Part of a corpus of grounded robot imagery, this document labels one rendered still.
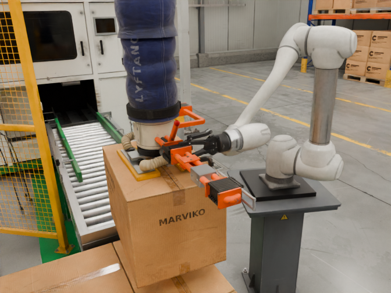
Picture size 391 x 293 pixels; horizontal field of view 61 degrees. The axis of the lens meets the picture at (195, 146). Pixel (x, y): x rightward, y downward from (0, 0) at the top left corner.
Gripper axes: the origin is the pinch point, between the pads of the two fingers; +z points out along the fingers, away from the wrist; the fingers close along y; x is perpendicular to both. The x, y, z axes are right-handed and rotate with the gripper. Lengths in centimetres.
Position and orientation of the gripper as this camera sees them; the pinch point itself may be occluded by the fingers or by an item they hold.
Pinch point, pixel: (178, 152)
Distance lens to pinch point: 125.6
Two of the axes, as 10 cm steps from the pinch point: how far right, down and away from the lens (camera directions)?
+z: -8.9, 1.9, -4.2
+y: 0.3, 9.3, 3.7
